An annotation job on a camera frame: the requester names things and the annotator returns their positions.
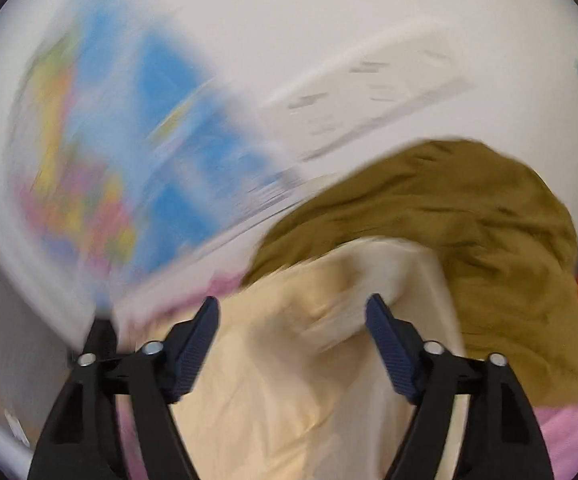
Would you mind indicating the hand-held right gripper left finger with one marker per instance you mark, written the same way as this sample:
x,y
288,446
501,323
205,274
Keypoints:
x,y
194,350

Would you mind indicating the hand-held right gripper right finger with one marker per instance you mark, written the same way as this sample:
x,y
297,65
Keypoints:
x,y
391,350

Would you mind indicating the cream garment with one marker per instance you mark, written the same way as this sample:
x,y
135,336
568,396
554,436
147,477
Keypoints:
x,y
289,385

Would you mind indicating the olive green jacket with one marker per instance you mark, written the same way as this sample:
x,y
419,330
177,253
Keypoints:
x,y
494,240

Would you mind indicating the grey wooden cabinet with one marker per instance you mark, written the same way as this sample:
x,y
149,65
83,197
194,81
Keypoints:
x,y
14,320

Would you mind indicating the pink bed sheet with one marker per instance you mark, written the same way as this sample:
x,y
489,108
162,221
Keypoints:
x,y
566,440

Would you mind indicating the colourful wall map poster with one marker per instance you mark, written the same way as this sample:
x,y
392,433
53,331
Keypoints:
x,y
169,150

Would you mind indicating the white wall socket plate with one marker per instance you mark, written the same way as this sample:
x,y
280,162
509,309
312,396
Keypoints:
x,y
369,90

